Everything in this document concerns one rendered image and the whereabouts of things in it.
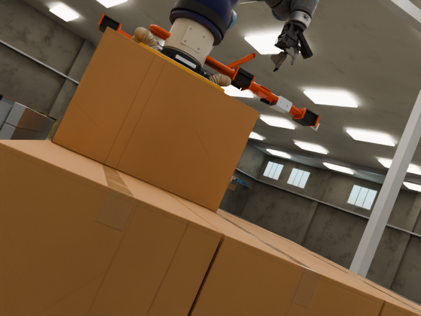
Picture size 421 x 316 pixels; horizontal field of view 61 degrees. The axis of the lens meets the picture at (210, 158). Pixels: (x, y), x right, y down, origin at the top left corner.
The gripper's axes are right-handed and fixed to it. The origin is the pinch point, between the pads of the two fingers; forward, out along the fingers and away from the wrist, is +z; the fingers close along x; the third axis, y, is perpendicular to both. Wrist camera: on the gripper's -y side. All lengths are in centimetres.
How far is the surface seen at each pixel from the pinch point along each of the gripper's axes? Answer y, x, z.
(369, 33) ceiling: -264, -328, -285
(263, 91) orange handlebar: 6.0, 3.5, 14.4
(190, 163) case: 26, 17, 55
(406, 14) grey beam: -172, -150, -193
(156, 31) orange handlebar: 54, 3, 15
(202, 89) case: 33.0, 17.3, 30.1
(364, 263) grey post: -237, -151, 58
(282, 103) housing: -4.0, 3.8, 14.5
